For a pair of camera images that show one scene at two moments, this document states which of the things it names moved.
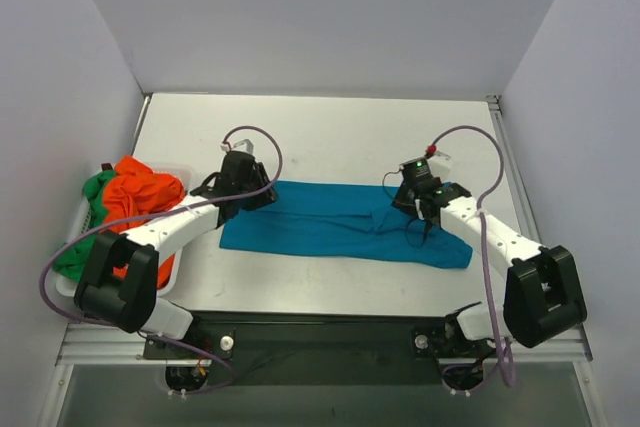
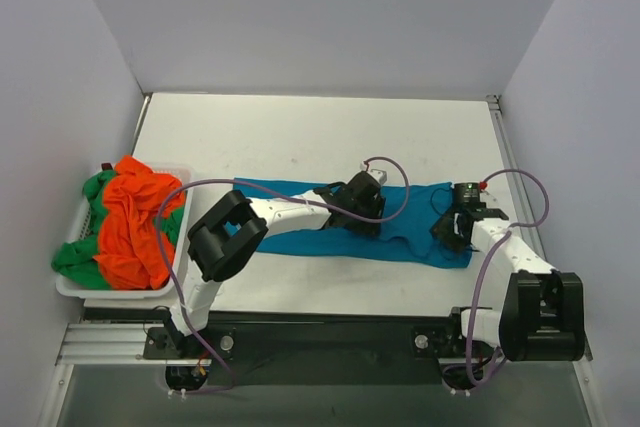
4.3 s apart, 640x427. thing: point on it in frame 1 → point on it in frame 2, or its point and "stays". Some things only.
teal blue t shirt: (345, 220) stays
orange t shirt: (132, 191) stays
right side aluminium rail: (524, 215) stays
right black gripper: (407, 200) → (447, 229)
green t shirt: (71, 261) stays
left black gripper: (261, 192) → (365, 212)
